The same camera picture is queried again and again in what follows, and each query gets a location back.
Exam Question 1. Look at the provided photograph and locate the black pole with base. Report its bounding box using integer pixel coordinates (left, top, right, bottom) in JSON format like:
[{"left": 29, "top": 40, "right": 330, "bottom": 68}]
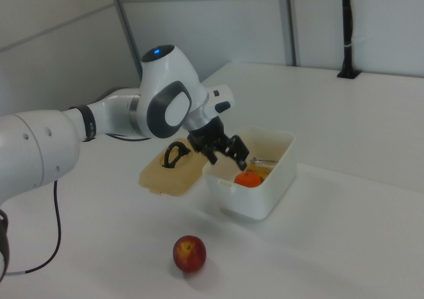
[{"left": 337, "top": 0, "right": 362, "bottom": 79}]

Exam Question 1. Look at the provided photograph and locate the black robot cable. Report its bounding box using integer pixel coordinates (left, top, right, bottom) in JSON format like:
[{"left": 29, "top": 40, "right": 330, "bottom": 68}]
[{"left": 4, "top": 131, "right": 152, "bottom": 276}]

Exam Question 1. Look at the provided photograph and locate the white plastic container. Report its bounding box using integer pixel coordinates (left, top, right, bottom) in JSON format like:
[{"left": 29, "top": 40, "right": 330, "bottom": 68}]
[{"left": 201, "top": 125, "right": 297, "bottom": 222}]

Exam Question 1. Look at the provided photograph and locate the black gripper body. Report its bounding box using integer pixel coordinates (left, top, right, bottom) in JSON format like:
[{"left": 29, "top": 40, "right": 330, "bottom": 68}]
[{"left": 186, "top": 119, "right": 229, "bottom": 156}]

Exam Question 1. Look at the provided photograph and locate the yellow tool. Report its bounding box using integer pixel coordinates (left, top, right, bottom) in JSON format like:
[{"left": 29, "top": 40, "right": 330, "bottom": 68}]
[{"left": 245, "top": 165, "right": 273, "bottom": 182}]

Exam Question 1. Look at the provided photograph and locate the red apple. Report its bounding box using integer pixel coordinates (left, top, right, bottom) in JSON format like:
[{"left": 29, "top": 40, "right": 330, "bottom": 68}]
[{"left": 172, "top": 235, "right": 207, "bottom": 274}]

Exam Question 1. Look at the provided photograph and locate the orange fruit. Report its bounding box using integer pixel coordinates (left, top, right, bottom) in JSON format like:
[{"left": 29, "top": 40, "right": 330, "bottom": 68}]
[{"left": 234, "top": 171, "right": 262, "bottom": 188}]

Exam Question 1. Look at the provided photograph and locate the silver metal tool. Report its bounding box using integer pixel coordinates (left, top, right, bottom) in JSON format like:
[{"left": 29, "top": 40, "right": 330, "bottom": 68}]
[{"left": 250, "top": 156, "right": 280, "bottom": 165}]

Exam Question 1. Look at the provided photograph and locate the beige lid with black handle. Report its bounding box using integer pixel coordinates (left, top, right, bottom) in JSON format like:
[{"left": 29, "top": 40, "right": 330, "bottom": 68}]
[{"left": 138, "top": 139, "right": 205, "bottom": 198}]

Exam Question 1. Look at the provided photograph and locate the grey partition post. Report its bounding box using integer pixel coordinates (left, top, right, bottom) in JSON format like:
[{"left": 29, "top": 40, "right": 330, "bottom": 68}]
[
  {"left": 277, "top": 0, "right": 301, "bottom": 68},
  {"left": 108, "top": 0, "right": 144, "bottom": 81}
]

